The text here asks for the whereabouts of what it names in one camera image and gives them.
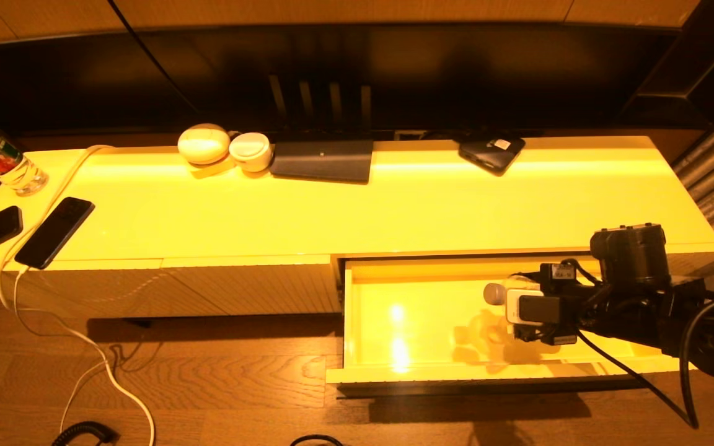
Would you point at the black television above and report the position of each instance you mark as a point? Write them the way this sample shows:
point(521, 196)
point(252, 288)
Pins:
point(332, 68)

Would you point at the black device with white label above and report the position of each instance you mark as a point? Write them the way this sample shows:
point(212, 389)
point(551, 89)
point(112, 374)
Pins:
point(490, 155)

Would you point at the clear bottle with white cap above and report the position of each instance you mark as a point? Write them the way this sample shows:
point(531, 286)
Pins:
point(494, 293)

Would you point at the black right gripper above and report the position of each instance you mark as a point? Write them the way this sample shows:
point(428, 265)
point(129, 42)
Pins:
point(571, 310)

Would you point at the white round lidded cup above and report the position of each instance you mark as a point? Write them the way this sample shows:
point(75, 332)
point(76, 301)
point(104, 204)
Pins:
point(250, 150)

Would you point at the white egg-shaped case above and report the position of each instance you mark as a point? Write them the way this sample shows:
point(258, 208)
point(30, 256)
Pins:
point(203, 144)

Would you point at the dark grey flat box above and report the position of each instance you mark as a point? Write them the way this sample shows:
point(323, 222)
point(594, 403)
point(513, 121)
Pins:
point(323, 160)

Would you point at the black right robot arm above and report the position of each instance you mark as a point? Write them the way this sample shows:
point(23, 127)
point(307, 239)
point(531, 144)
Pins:
point(633, 254)

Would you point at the black rectangular block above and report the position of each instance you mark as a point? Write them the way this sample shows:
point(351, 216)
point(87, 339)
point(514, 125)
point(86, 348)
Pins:
point(139, 322)

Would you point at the long white cabinet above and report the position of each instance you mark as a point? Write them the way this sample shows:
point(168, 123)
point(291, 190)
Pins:
point(332, 210)

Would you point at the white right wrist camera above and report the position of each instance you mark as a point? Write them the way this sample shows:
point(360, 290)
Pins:
point(533, 308)

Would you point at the dark wooden shelf unit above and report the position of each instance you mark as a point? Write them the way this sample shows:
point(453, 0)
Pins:
point(704, 56)

